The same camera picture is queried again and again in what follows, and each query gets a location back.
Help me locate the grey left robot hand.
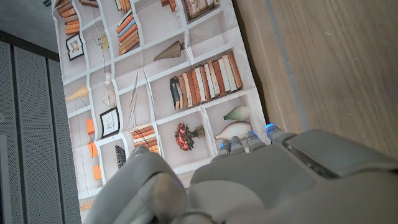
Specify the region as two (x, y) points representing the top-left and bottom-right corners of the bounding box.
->
(82, 123), (398, 224)

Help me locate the printed bookshelf backdrop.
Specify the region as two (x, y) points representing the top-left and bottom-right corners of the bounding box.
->
(52, 0), (271, 224)

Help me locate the grey perforated panel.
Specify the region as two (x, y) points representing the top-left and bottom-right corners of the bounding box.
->
(0, 29), (82, 224)

